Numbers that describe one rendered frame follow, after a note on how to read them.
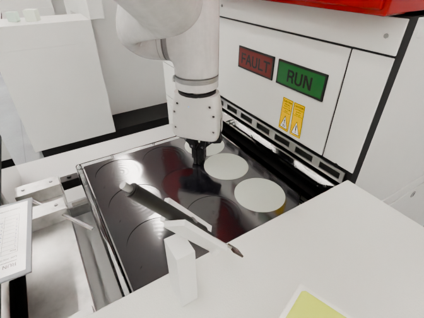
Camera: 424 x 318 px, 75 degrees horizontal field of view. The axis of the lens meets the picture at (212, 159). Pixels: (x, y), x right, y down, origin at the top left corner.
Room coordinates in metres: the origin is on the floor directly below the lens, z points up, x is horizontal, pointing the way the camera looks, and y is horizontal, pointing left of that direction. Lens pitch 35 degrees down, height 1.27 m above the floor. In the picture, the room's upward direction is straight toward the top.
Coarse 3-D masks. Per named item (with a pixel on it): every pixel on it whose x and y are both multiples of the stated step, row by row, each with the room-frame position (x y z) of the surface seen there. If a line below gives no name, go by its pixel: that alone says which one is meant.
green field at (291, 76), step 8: (280, 64) 0.55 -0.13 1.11; (288, 64) 0.53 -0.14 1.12; (280, 72) 0.55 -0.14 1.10; (288, 72) 0.53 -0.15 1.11; (296, 72) 0.51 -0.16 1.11; (304, 72) 0.50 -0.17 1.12; (280, 80) 0.54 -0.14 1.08; (288, 80) 0.53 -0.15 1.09; (296, 80) 0.51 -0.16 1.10; (304, 80) 0.49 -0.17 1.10; (312, 80) 0.48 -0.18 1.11; (320, 80) 0.47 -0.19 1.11; (296, 88) 0.51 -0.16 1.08; (304, 88) 0.49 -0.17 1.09; (312, 88) 0.48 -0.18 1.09; (320, 88) 0.46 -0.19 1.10; (312, 96) 0.47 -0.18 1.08; (320, 96) 0.46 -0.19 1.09
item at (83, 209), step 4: (76, 200) 0.45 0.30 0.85; (96, 200) 0.45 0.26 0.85; (84, 204) 0.44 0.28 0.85; (88, 204) 0.44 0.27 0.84; (76, 208) 0.43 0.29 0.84; (80, 208) 0.43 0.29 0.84; (84, 208) 0.44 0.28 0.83; (88, 208) 0.44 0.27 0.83; (72, 212) 0.42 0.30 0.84; (76, 212) 0.43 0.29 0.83; (80, 212) 0.43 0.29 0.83; (84, 212) 0.44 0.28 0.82; (72, 216) 0.42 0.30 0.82
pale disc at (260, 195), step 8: (240, 184) 0.44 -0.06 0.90; (248, 184) 0.44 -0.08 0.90; (256, 184) 0.44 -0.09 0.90; (264, 184) 0.44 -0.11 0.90; (272, 184) 0.44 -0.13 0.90; (240, 192) 0.42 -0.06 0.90; (248, 192) 0.42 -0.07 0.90; (256, 192) 0.42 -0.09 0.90; (264, 192) 0.42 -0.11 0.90; (272, 192) 0.42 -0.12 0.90; (280, 192) 0.42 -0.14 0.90; (240, 200) 0.40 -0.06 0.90; (248, 200) 0.40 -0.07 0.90; (256, 200) 0.40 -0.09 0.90; (264, 200) 0.40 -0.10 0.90; (272, 200) 0.40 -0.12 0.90; (280, 200) 0.40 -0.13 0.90; (248, 208) 0.37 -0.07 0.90; (256, 208) 0.37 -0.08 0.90; (264, 208) 0.37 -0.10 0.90; (272, 208) 0.37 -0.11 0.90
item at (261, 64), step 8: (240, 48) 0.66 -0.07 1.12; (240, 56) 0.66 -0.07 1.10; (248, 56) 0.64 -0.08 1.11; (256, 56) 0.61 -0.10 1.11; (264, 56) 0.59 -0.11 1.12; (240, 64) 0.66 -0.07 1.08; (248, 64) 0.63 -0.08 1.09; (256, 64) 0.61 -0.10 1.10; (264, 64) 0.59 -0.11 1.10; (256, 72) 0.61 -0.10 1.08; (264, 72) 0.59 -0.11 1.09
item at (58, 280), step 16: (64, 192) 0.46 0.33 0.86; (64, 224) 0.35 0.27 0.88; (32, 240) 0.31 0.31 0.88; (48, 240) 0.31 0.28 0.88; (64, 240) 0.31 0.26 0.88; (32, 256) 0.28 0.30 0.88; (48, 256) 0.28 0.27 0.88; (64, 256) 0.28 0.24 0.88; (80, 256) 0.28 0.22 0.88; (32, 272) 0.25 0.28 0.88; (48, 272) 0.25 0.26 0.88; (64, 272) 0.25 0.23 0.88; (80, 272) 0.25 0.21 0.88; (32, 288) 0.23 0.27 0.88; (48, 288) 0.23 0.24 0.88; (64, 288) 0.23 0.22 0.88; (80, 288) 0.23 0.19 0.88; (32, 304) 0.20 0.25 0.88; (48, 304) 0.20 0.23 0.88; (64, 304) 0.20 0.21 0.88; (80, 304) 0.20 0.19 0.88
